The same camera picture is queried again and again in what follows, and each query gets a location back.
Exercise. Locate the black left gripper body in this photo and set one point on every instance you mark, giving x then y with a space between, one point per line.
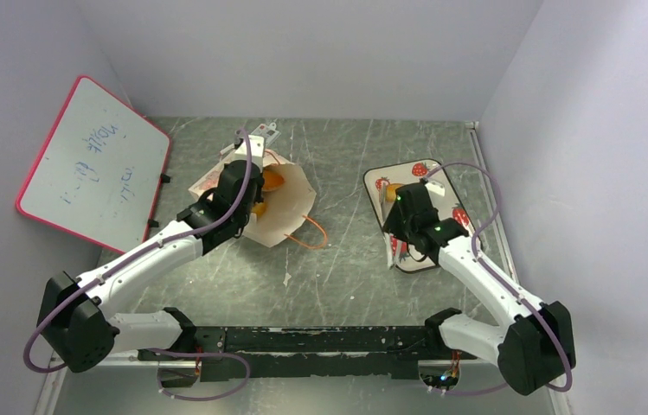
244 216

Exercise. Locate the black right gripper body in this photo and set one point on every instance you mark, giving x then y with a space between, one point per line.
402 216

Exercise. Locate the strawberry print white tray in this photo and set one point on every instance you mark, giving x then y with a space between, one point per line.
399 255

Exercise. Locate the beige paper gift bag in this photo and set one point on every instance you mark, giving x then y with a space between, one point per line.
288 207

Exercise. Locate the orange fake donut bread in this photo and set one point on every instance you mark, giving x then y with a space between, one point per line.
390 192

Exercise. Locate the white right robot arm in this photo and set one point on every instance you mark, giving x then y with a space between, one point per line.
531 342

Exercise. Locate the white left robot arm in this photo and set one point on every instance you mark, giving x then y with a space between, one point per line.
80 317

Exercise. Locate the orange fake bread roll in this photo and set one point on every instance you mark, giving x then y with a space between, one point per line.
259 209

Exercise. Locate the orange fake bread bun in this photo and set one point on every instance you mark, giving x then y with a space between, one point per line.
272 180

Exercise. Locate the clear plastic package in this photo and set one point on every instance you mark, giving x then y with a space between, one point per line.
268 131

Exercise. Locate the pink framed whiteboard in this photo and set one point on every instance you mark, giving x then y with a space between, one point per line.
99 171

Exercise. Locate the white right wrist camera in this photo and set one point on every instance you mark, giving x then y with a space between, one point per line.
436 189

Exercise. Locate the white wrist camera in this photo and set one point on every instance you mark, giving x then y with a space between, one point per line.
254 149
436 189

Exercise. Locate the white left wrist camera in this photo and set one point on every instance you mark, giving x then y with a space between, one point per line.
254 149

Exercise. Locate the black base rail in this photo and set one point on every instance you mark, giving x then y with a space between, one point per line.
231 353

